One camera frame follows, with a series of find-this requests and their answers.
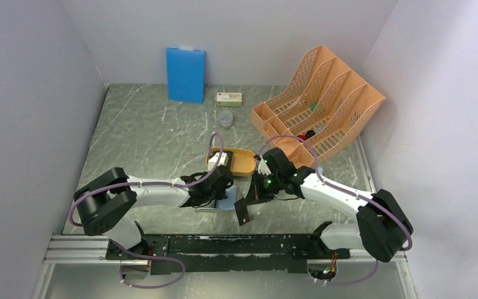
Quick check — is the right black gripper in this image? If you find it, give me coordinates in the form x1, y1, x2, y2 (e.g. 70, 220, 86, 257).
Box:
243, 169, 283, 206

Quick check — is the grey card holder wallet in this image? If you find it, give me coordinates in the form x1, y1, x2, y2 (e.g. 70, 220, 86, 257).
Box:
195, 186, 238, 212

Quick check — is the yellow oval tray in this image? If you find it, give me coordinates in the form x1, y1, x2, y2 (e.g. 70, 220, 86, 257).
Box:
215, 147, 256, 178

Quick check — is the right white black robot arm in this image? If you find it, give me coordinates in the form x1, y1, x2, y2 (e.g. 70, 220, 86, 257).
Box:
244, 148, 413, 262

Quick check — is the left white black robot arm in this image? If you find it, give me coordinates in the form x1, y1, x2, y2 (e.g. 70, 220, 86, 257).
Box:
69, 151, 233, 259

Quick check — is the red black object in rack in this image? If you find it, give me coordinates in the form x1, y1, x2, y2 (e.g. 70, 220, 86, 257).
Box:
296, 130, 316, 142

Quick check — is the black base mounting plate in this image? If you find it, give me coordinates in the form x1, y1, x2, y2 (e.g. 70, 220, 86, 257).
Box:
146, 234, 350, 273

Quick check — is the small clear plastic cup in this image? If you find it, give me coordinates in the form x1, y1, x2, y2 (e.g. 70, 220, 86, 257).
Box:
218, 110, 233, 129

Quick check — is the orange file organizer rack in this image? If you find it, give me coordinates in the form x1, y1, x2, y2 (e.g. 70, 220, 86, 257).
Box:
251, 45, 385, 166

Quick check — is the small white red box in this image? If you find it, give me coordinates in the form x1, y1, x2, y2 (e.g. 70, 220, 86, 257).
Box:
215, 92, 243, 107

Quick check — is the blue board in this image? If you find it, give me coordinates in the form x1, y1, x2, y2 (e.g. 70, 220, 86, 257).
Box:
166, 47, 205, 104

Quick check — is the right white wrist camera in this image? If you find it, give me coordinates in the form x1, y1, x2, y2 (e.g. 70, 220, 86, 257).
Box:
257, 158, 271, 175

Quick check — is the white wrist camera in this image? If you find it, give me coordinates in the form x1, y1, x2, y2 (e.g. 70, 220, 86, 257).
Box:
207, 153, 229, 171
257, 158, 271, 175

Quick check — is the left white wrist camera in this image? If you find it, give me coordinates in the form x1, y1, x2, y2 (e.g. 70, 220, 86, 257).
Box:
207, 153, 229, 171

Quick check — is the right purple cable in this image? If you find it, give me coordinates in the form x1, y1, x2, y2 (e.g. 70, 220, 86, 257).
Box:
255, 134, 414, 287

